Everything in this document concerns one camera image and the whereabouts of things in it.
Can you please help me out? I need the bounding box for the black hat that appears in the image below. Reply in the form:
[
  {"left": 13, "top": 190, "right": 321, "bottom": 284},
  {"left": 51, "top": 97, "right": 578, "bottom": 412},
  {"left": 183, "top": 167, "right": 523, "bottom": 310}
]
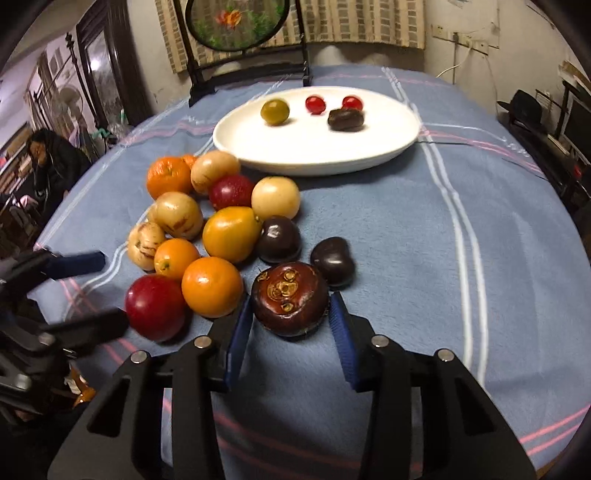
[{"left": 498, "top": 90, "right": 550, "bottom": 134}]

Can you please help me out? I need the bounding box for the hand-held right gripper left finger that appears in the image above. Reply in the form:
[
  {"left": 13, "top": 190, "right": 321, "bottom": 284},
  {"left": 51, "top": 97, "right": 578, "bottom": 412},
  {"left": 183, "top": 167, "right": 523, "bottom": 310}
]
[{"left": 46, "top": 295, "right": 254, "bottom": 480}]

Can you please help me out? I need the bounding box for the beige striped curtain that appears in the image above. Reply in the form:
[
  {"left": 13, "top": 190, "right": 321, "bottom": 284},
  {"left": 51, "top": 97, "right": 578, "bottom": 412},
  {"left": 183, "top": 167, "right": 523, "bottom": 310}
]
[{"left": 154, "top": 0, "right": 426, "bottom": 75}]

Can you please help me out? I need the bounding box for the dark carved wooden frame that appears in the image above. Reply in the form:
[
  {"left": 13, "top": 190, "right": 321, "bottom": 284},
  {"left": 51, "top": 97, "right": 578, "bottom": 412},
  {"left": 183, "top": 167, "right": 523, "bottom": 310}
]
[{"left": 76, "top": 0, "right": 153, "bottom": 127}]

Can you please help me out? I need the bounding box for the blue striped blanket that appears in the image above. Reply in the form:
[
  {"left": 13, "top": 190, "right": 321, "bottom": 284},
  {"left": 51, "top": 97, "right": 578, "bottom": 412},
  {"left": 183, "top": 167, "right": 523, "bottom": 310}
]
[{"left": 34, "top": 65, "right": 591, "bottom": 480}]

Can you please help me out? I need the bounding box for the tan purple-streaked fruit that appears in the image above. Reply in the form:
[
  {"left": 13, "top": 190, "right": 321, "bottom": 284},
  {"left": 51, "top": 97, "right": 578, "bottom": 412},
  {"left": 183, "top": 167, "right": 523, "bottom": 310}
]
[
  {"left": 152, "top": 191, "right": 204, "bottom": 240},
  {"left": 127, "top": 222, "right": 167, "bottom": 271}
]

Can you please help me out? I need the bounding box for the white wall socket strip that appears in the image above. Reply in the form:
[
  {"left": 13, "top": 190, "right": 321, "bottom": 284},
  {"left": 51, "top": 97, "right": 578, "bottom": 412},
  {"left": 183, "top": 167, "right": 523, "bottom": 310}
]
[{"left": 429, "top": 25, "right": 491, "bottom": 56}]

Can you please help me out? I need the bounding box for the standing electric fan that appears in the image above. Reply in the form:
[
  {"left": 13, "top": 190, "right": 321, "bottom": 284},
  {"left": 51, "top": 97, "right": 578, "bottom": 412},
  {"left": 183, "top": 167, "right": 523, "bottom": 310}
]
[{"left": 51, "top": 85, "right": 85, "bottom": 126}]

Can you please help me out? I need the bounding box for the black monitor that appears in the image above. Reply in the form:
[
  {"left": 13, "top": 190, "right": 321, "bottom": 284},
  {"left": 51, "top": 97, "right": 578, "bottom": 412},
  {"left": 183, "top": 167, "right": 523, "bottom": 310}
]
[{"left": 563, "top": 95, "right": 591, "bottom": 158}]

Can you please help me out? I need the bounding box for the tan round fruit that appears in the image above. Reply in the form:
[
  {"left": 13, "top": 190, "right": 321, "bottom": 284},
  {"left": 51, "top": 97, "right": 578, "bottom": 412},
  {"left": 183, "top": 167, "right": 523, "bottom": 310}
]
[
  {"left": 251, "top": 176, "right": 301, "bottom": 221},
  {"left": 190, "top": 150, "right": 242, "bottom": 196}
]

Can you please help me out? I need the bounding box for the round embroidered table screen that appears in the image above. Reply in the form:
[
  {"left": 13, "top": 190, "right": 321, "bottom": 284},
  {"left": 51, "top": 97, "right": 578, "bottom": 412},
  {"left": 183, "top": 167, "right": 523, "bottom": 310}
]
[{"left": 173, "top": 0, "right": 311, "bottom": 108}]

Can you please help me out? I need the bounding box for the white oval plate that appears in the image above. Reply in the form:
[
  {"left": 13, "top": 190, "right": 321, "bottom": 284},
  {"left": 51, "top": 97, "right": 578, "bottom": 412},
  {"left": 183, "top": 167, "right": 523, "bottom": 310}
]
[{"left": 212, "top": 86, "right": 422, "bottom": 177}]

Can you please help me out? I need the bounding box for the green round tomato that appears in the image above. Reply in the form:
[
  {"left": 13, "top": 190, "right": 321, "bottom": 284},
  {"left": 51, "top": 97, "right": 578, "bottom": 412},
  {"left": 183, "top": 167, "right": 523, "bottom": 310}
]
[{"left": 261, "top": 99, "right": 291, "bottom": 126}]

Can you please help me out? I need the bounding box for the large yellow-orange fruit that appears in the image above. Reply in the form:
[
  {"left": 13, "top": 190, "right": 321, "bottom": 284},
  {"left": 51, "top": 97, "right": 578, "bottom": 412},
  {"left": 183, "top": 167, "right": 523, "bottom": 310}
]
[{"left": 202, "top": 206, "right": 264, "bottom": 264}]

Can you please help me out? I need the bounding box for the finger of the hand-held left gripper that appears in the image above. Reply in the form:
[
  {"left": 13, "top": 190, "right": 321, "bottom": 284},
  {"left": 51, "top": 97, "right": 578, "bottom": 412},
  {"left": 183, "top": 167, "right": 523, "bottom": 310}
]
[
  {"left": 39, "top": 308, "right": 130, "bottom": 358},
  {"left": 14, "top": 249, "right": 107, "bottom": 289}
]

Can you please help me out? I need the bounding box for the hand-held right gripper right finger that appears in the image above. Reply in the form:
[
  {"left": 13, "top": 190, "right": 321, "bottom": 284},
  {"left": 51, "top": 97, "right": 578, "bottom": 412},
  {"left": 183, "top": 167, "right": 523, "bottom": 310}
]
[{"left": 329, "top": 292, "right": 539, "bottom": 480}]

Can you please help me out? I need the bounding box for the large dark brown fruit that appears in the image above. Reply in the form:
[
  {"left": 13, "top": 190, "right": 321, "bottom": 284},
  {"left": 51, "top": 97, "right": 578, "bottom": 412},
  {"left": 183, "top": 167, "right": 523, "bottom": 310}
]
[{"left": 251, "top": 261, "right": 330, "bottom": 339}]

